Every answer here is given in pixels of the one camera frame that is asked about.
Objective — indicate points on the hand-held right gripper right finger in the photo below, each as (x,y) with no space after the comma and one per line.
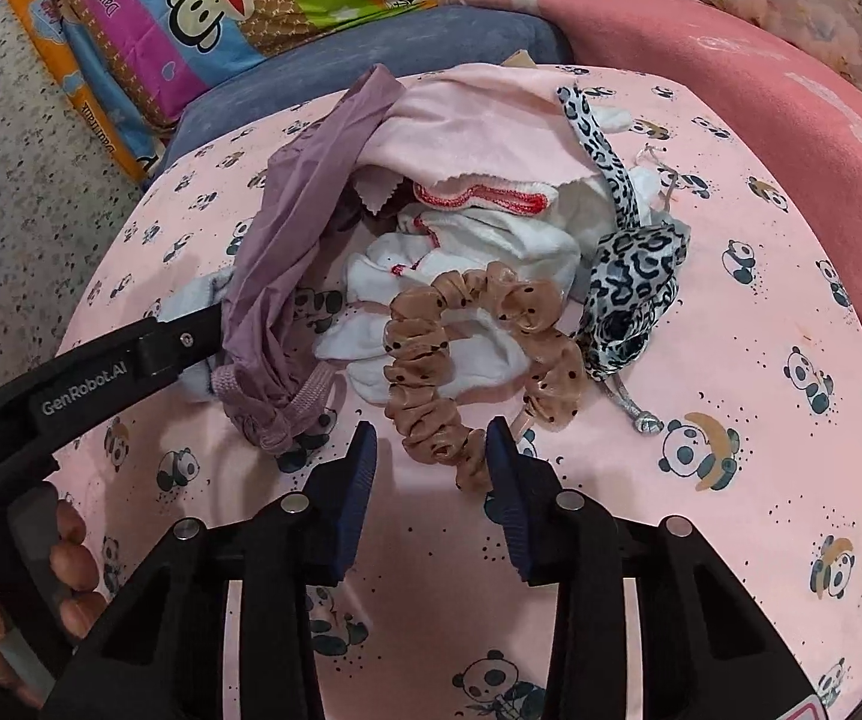
(509,495)

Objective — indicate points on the floral printed cloth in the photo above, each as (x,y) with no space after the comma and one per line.
(813,15)

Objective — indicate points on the pink blanket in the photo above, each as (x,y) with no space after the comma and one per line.
(700,52)

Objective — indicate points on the person's left hand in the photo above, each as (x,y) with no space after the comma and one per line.
(74,562)

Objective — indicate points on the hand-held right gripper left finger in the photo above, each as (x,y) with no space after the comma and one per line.
(356,495)

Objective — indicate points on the light grey sock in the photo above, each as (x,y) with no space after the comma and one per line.
(191,300)

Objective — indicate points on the white cloth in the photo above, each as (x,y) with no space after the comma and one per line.
(356,345)

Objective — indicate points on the leopard print ribbon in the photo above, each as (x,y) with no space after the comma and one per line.
(626,277)

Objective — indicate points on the blue cushion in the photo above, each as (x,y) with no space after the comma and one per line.
(401,37)

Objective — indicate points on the tan polka dot scrunchie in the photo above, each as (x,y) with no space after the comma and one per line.
(416,360)

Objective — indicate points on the colourful monkey printed pillow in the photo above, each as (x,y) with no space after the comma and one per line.
(251,0)

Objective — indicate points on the white sock with red trim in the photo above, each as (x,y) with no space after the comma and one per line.
(498,199)
(401,262)

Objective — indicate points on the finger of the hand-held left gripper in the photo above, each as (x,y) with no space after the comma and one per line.
(183,341)

